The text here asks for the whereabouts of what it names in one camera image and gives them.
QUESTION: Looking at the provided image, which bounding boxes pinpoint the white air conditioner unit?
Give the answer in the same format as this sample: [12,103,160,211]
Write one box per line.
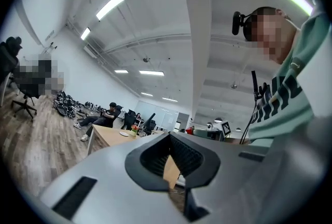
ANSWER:
[82,45,99,60]

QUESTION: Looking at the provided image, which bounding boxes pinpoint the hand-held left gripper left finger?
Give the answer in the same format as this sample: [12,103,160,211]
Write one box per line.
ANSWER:
[38,132,188,223]

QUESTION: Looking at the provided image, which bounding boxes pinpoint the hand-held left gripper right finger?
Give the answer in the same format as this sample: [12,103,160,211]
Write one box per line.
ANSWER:
[169,116,330,224]

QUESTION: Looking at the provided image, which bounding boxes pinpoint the pile of black chair bases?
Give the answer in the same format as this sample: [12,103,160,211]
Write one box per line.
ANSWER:
[52,90,88,119]

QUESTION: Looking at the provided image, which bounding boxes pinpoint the black head-mounted camera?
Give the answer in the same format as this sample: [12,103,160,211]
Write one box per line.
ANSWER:
[231,11,254,36]

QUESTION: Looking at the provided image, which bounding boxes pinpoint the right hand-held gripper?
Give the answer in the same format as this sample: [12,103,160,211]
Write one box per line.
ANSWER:
[206,120,232,141]

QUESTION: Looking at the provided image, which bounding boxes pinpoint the person's head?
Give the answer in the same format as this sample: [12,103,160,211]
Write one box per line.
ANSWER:
[243,6,298,65]

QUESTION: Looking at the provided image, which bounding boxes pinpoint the black cable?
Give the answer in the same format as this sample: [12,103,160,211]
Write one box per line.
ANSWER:
[239,70,268,145]

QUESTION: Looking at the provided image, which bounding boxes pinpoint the black office chair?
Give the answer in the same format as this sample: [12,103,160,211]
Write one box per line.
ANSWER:
[0,36,23,108]
[141,113,157,136]
[121,109,136,131]
[11,59,52,122]

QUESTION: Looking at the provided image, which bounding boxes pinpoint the person's green printed t-shirt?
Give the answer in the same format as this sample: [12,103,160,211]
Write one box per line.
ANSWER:
[248,10,332,148]

